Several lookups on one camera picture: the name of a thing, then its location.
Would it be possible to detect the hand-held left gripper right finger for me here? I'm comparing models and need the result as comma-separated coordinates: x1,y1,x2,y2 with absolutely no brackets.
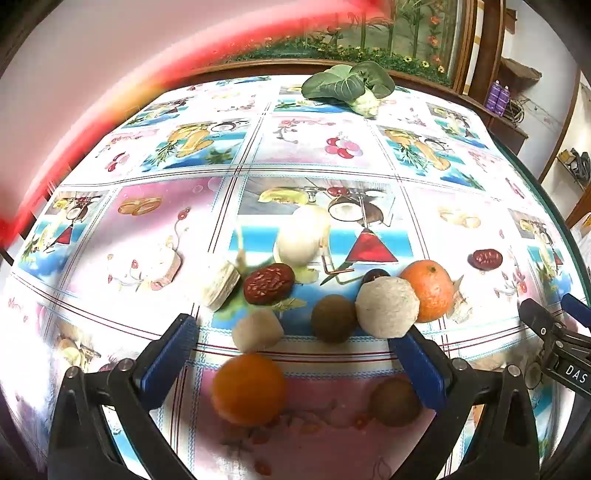
389,325,541,480

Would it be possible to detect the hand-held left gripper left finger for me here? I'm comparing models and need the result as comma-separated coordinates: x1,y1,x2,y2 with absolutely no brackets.
47,314,199,480

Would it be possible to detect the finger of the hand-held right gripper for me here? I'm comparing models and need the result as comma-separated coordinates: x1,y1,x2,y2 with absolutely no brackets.
518,298,568,354
561,293,591,329

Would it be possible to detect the large beige pastry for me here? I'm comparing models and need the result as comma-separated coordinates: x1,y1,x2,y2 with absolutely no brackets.
355,275,421,339

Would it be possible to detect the orange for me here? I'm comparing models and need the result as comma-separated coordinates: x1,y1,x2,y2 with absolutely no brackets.
211,353,288,428
399,260,455,324

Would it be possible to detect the layered white pastry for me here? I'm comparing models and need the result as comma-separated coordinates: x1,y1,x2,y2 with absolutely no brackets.
202,261,242,311

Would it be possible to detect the small beige pastry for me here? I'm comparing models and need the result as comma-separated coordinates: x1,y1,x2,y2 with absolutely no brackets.
232,308,284,352

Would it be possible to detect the brown kiwi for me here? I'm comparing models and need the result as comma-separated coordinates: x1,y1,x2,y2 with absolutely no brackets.
369,376,423,428
311,295,358,344

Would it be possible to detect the small beige peel scrap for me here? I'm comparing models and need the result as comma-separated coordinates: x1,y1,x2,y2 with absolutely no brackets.
447,276,472,324

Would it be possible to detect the red date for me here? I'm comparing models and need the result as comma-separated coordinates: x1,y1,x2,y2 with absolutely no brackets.
243,263,296,305
471,248,503,271

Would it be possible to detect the dark wooden side shelf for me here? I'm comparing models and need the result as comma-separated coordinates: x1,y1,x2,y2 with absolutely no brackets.
466,0,541,155

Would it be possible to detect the green bok choy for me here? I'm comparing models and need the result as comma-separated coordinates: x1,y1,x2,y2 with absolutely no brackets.
301,61,396,118

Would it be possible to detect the bundle of dark cables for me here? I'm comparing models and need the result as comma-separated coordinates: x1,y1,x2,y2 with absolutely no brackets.
558,148,591,180

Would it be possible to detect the flower wall mural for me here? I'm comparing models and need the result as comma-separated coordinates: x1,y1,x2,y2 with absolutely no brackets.
217,0,462,86

